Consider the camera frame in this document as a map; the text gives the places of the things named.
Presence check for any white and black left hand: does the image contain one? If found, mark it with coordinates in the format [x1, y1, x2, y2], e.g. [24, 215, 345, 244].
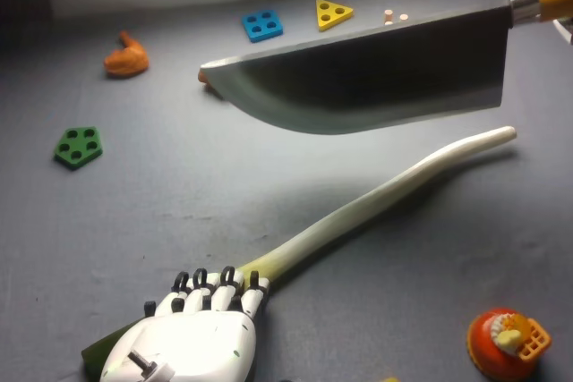
[98, 265, 272, 382]

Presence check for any long green white leek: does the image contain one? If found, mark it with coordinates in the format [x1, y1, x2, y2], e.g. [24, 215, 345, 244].
[80, 125, 517, 377]

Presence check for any cleaver knife with yellow handle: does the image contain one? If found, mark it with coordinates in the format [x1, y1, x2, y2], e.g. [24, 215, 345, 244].
[199, 0, 573, 136]

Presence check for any grey table cloth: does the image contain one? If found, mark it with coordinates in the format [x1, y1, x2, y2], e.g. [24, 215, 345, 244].
[0, 0, 573, 382]

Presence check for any green pentagon block with holes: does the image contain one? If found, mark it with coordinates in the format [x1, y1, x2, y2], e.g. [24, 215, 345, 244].
[53, 125, 104, 172]

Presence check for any yellow triangle block with holes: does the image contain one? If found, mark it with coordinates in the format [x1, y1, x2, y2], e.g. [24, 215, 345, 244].
[315, 0, 355, 33]

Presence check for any orange toy food piece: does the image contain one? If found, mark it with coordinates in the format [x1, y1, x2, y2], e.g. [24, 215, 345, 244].
[198, 67, 227, 100]

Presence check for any orange chicken leg toy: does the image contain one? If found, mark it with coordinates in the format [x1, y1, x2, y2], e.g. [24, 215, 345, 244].
[103, 30, 150, 80]

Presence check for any blue square block with holes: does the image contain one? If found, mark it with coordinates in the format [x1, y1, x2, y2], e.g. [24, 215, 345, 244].
[241, 9, 285, 44]

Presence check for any orange dessert toy with waffle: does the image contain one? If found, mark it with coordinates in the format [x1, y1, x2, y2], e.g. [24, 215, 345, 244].
[466, 308, 552, 381]

